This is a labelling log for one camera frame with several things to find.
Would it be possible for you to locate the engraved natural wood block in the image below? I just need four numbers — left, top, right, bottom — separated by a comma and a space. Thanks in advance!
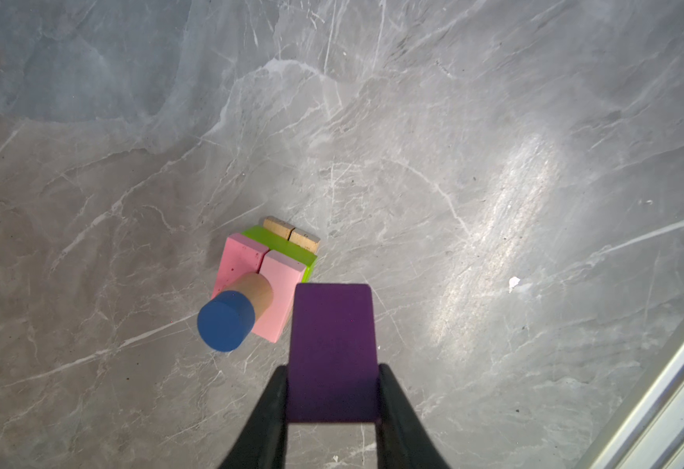
289, 228, 321, 254
262, 216, 295, 240

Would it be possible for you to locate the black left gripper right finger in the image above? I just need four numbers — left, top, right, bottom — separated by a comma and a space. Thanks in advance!
375, 363, 449, 469

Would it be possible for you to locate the blue round block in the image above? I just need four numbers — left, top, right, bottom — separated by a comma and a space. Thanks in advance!
197, 290, 256, 353

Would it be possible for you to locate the green wood block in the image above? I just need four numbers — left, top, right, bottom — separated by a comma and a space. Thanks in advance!
242, 226, 318, 283

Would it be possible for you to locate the pink block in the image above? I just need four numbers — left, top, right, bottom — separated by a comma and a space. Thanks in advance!
211, 234, 269, 298
252, 250, 306, 343

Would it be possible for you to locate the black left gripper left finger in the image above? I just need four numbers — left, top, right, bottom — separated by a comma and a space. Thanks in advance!
219, 365, 288, 469

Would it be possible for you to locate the purple house-shaped block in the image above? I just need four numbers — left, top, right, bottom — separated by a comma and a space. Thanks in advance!
286, 283, 379, 424

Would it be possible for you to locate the aluminium front rail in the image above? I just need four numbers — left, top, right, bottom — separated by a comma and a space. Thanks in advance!
577, 319, 684, 468

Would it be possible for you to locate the small natural wood cylinder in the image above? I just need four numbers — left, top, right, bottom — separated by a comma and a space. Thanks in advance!
224, 273, 274, 322

